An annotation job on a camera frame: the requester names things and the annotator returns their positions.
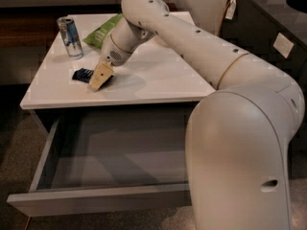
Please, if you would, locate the white paper tag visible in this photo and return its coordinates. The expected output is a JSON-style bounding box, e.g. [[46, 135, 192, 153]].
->
[[224, 0, 237, 20]]

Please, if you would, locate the grey top drawer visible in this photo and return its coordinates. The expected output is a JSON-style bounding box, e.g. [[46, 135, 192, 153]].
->
[[7, 105, 192, 217]]

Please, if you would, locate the dark wooden bench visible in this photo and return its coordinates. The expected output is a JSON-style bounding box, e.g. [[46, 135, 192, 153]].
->
[[0, 4, 121, 48]]

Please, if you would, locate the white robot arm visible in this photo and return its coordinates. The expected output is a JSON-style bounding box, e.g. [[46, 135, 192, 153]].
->
[[100, 0, 305, 230]]

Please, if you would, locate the white paper bowl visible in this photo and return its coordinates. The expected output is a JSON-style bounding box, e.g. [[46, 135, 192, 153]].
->
[[154, 35, 169, 48]]

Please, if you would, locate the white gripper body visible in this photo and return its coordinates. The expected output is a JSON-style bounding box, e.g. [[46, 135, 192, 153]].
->
[[100, 35, 131, 66]]

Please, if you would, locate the dark blue rxbar wrapper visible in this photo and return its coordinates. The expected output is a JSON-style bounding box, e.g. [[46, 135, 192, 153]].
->
[[72, 68, 94, 83]]

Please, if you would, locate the white top grey cabinet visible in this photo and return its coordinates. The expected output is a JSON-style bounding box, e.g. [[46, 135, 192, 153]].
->
[[19, 11, 217, 136]]

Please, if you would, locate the silver blue drink can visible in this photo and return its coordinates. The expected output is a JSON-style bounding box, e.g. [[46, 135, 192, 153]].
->
[[57, 16, 83, 59]]

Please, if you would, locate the white label sticker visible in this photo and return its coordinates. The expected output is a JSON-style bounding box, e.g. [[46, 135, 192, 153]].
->
[[273, 33, 294, 58]]

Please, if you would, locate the green chip bag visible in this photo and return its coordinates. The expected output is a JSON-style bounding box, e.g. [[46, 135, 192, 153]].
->
[[83, 13, 123, 49]]

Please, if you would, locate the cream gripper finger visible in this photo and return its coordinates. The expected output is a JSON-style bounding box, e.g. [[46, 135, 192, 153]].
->
[[89, 61, 114, 91]]

